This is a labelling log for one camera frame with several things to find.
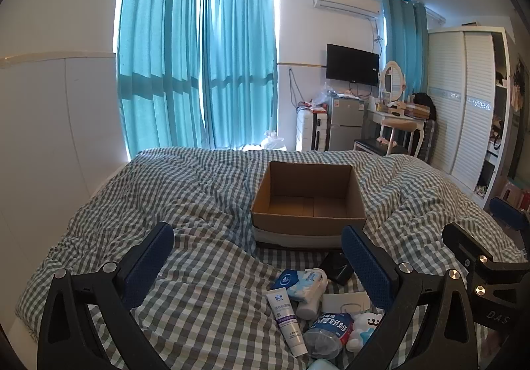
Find grey mini fridge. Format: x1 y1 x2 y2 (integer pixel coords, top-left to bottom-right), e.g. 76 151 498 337
327 96 366 152

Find cardboard box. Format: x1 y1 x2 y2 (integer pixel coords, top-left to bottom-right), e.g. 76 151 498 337
250 161 367 251

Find flat white box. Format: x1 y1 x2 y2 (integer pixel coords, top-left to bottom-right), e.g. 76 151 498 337
322 292 373 315

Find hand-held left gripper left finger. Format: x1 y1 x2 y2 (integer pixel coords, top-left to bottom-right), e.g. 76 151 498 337
37 222 175 370

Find small white bottle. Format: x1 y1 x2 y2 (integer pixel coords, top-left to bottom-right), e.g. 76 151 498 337
296 296 324 319

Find narrow teal curtain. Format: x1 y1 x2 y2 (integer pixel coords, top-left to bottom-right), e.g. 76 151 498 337
201 0 278 149

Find black bag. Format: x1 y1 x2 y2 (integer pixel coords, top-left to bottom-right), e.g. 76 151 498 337
414 92 438 121

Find white suitcase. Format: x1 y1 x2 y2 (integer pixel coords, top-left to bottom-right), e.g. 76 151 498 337
296 110 330 152

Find black wall television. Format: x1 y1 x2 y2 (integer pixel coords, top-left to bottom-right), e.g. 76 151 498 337
326 43 380 87

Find wooden chair dark seat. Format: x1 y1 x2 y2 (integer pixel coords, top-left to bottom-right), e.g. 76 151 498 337
353 119 417 156

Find wooden boxes stack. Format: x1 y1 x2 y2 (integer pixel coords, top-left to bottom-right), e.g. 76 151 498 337
387 101 430 119

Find light blue tissue pack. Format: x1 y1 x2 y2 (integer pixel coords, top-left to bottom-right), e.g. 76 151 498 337
287 268 329 301

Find hanging wall cable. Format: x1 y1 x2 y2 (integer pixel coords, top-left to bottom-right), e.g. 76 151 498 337
288 69 301 108

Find white bear toy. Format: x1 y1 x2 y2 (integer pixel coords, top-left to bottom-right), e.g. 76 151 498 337
345 311 385 352

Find white cream tube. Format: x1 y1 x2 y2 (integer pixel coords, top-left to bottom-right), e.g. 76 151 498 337
266 288 309 357

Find clear dental floss jar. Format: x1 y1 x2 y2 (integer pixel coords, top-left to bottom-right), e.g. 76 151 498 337
303 312 355 358

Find white dressing table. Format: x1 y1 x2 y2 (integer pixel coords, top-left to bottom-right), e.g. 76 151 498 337
364 103 427 162

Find white slatted wardrobe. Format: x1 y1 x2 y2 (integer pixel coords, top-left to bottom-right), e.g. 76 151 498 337
426 26 515 199

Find grey checkered blanket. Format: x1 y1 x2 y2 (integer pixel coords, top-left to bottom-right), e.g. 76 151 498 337
14 147 526 370

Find orange packets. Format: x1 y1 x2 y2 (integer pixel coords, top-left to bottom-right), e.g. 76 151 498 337
298 100 328 114

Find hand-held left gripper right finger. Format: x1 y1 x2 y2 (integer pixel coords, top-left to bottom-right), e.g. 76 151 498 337
340 224 481 370

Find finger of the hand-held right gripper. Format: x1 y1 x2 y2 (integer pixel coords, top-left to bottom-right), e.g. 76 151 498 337
441 222 504 276
490 197 530 259

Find wide teal curtain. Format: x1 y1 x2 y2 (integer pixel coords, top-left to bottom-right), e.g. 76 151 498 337
116 0 206 162

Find white air conditioner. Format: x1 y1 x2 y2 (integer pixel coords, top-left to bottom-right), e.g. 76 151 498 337
312 0 381 19

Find large clear water jug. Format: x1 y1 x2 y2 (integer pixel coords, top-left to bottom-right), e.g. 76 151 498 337
261 131 289 151

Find oval vanity mirror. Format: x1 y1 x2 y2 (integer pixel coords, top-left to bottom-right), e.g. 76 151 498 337
380 61 406 103

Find short teal curtain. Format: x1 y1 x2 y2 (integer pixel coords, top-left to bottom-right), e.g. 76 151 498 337
380 0 430 97

